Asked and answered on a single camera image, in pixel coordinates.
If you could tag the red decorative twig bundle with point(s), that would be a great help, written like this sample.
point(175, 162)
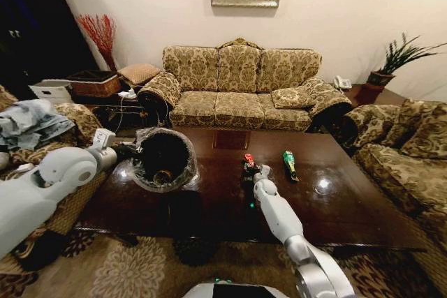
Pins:
point(101, 36)

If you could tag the tall dark cabinet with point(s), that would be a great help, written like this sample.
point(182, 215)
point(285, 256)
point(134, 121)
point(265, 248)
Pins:
point(38, 22)

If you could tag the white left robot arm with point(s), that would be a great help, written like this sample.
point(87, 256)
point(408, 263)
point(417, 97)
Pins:
point(31, 190)

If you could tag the green crumpled snack wrapper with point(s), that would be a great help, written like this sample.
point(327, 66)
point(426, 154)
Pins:
point(290, 165)

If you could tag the green spiky potted plant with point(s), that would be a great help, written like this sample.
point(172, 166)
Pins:
point(394, 60)

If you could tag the red plant stand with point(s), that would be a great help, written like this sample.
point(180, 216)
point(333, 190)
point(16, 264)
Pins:
point(366, 94)

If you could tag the floral patterned throw cushion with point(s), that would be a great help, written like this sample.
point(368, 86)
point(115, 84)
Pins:
point(292, 98)

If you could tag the white power adapter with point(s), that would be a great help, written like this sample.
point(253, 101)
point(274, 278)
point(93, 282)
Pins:
point(127, 94)

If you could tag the white storage box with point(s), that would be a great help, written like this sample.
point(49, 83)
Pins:
point(50, 92)

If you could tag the small white flat object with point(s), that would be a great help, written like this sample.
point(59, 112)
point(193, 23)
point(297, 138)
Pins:
point(25, 167)

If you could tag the white desk telephone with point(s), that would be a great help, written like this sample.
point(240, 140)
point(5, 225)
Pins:
point(342, 82)

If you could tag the brown wicker basket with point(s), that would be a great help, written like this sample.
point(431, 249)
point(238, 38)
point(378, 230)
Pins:
point(96, 85)

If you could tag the brown checked cushion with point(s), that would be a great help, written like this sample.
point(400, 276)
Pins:
point(138, 74)

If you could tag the brown floral patterned rug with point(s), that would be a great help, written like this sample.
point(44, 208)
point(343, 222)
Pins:
point(132, 270)

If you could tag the dark wooden coffee table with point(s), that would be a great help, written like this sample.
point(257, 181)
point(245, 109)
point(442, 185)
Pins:
point(216, 207)

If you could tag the black bin with clear bag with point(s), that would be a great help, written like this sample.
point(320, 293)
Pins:
point(164, 158)

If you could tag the floral armchair with cushions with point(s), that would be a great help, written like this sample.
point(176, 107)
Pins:
point(401, 158)

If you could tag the floral sofa under clothes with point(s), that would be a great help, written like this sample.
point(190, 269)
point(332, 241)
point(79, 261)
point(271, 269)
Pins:
point(77, 120)

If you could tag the three-seat floral patterned sofa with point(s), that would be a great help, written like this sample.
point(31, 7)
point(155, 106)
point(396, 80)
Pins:
point(237, 102)

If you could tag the pile of blue-grey clothes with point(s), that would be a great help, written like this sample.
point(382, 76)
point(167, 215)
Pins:
point(31, 123)

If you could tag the red snack wrapper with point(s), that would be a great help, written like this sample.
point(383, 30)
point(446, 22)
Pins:
point(249, 158)

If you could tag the white robot front shell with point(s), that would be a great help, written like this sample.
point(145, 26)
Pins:
point(237, 290)

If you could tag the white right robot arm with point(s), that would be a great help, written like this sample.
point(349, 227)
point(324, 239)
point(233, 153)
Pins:
point(279, 212)

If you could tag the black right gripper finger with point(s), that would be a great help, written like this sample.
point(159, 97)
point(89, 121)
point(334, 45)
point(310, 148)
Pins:
point(246, 164)
point(256, 167)

